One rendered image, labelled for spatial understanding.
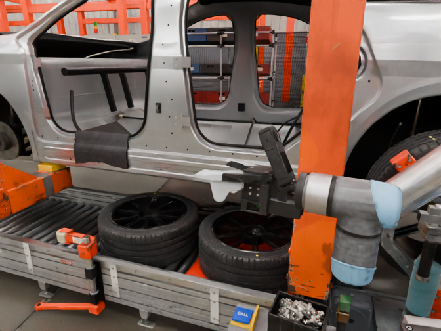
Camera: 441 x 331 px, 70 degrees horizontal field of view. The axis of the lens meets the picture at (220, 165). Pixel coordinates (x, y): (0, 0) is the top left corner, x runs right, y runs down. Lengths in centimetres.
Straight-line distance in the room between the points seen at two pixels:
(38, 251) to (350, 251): 196
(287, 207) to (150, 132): 150
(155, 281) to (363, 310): 103
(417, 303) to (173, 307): 114
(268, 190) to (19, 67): 222
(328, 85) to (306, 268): 72
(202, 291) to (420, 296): 95
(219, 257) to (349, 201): 122
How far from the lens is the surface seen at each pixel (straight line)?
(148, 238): 189
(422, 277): 130
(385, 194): 57
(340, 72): 113
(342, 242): 60
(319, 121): 114
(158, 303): 190
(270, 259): 167
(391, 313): 198
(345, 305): 126
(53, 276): 230
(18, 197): 244
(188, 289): 174
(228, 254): 169
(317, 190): 57
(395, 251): 149
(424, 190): 69
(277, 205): 61
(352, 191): 56
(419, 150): 144
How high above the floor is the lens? 144
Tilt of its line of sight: 18 degrees down
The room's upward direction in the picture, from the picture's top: straight up
